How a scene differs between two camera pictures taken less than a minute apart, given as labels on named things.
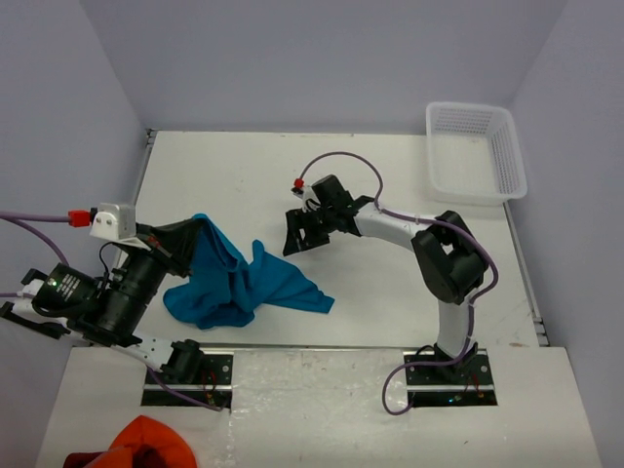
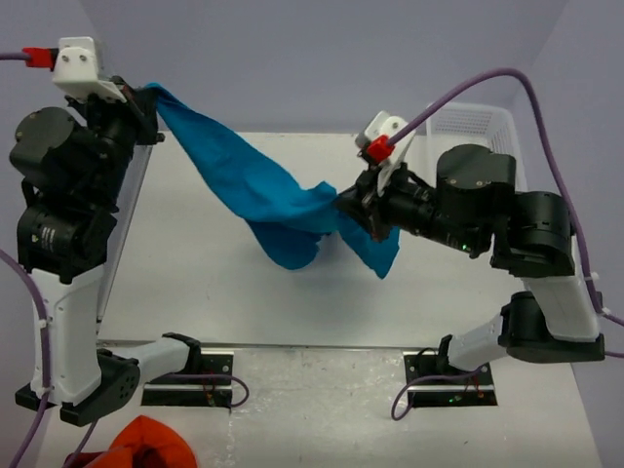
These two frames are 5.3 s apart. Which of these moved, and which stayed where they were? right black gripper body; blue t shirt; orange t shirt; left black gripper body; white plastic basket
Moved: blue t shirt; right black gripper body; left black gripper body
Stayed: white plastic basket; orange t shirt
